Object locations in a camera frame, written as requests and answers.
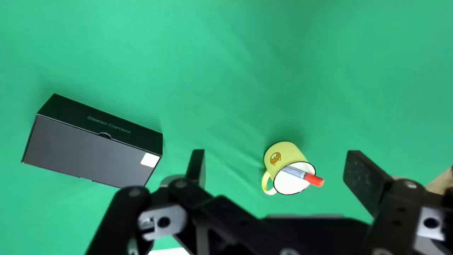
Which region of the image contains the black rectangular cardboard box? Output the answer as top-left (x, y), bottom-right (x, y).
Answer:
top-left (21, 92), bottom-right (164, 190)

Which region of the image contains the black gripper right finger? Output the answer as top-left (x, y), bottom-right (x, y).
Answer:
top-left (343, 150), bottom-right (453, 255)

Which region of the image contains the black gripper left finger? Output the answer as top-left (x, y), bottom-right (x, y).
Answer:
top-left (85, 149), bottom-right (224, 255)

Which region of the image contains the yellow enamel mug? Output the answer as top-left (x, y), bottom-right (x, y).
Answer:
top-left (261, 140), bottom-right (319, 197)

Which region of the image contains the grey marker with red cap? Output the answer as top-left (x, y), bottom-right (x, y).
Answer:
top-left (283, 164), bottom-right (326, 188)

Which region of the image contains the green tablecloth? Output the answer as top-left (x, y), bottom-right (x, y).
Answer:
top-left (0, 0), bottom-right (453, 255)

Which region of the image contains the tan wooden object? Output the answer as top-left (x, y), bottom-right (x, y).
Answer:
top-left (425, 166), bottom-right (453, 195)

